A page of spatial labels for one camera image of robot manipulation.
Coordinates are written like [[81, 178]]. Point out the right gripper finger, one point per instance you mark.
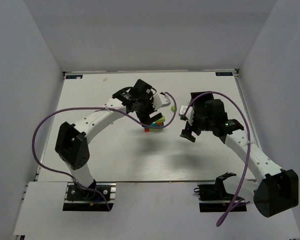
[[190, 128], [188, 136]]

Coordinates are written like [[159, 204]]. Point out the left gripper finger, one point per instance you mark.
[[157, 116], [147, 122]]

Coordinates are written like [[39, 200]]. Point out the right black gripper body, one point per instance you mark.
[[193, 125]]

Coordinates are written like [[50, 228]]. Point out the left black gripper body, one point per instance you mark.
[[145, 114]]

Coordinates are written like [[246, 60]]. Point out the long green block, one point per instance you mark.
[[156, 129]]

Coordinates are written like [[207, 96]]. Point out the small green cube block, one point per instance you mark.
[[173, 108]]

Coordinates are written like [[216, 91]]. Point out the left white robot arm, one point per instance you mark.
[[72, 144]]

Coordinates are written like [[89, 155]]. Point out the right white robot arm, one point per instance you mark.
[[278, 189]]

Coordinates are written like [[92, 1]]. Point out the right blue corner label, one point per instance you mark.
[[219, 74]]

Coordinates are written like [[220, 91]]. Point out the blue corner label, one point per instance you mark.
[[73, 76], [219, 74]]

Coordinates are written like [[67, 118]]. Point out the left blue corner label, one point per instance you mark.
[[73, 76]]

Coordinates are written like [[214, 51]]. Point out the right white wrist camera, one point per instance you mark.
[[185, 112]]

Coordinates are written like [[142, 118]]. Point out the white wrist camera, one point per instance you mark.
[[160, 100], [185, 112]]

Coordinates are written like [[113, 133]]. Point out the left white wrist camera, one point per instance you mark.
[[160, 100]]

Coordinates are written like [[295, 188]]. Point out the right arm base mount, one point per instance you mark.
[[213, 196]]

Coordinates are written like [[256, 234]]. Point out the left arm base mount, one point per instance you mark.
[[77, 200]]

